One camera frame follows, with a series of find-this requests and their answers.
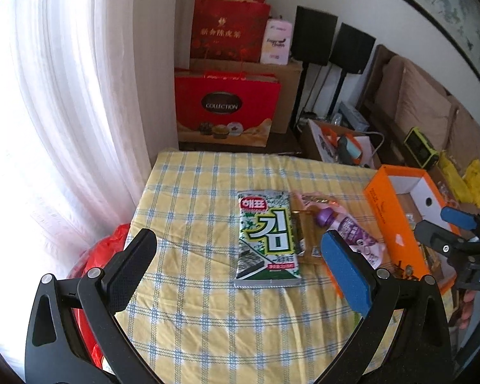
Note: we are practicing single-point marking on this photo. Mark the white curtain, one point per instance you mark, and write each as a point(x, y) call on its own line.
point(72, 108)

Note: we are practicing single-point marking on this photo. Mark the purple drink pouch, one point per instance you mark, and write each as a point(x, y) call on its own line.
point(356, 232)

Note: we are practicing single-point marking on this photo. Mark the yellow checked tablecloth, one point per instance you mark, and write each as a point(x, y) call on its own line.
point(192, 208)

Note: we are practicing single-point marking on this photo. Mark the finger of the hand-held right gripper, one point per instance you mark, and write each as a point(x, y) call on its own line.
point(460, 216)
point(436, 236)

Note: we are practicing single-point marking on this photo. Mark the yellow green radio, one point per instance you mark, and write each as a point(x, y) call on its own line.
point(420, 146)

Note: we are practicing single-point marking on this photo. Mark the wooden sofa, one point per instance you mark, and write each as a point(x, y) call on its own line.
point(384, 84)

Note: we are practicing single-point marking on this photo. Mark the open printed cardboard box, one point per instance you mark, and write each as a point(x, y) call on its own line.
point(320, 140)

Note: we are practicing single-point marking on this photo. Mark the red chocolate print gift bag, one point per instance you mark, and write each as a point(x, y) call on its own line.
point(224, 104)

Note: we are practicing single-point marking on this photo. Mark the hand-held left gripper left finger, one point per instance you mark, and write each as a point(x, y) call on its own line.
point(124, 276)

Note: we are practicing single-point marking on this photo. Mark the orange teal handheld device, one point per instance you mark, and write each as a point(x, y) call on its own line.
point(348, 148)

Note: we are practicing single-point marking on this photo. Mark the orange cardboard box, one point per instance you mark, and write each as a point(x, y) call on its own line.
point(392, 216)

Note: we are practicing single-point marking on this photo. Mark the dark red gift bag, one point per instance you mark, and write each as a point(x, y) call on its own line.
point(228, 32)

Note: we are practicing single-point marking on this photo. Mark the framed ink painting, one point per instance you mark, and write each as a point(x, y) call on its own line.
point(448, 12)

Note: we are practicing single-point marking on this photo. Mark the green seaweed packet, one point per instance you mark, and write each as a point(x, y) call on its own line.
point(266, 240)

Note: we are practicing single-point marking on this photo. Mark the red plastic bag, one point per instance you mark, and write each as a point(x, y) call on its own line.
point(96, 256)

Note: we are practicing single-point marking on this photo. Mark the person's right hand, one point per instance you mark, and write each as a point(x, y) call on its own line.
point(470, 304)

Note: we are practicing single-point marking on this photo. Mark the brown sofa cushion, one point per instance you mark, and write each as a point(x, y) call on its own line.
point(422, 100)
point(470, 132)

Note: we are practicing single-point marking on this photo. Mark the yellow plastic bag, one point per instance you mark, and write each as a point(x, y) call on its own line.
point(470, 180)

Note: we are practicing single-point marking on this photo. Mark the grey electronic device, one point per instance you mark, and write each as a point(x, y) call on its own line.
point(352, 115)

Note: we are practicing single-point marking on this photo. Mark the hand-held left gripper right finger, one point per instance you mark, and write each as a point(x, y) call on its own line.
point(344, 272)

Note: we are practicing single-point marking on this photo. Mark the large brown cardboard box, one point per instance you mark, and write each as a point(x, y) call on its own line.
point(290, 96)

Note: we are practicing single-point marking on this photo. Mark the white pink tissue pack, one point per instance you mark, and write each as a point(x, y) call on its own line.
point(276, 42)

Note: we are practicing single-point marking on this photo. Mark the gold brown snack packet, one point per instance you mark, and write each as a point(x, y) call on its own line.
point(308, 224)

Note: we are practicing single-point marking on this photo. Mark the black speaker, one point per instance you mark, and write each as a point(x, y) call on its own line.
point(352, 50)
point(314, 36)

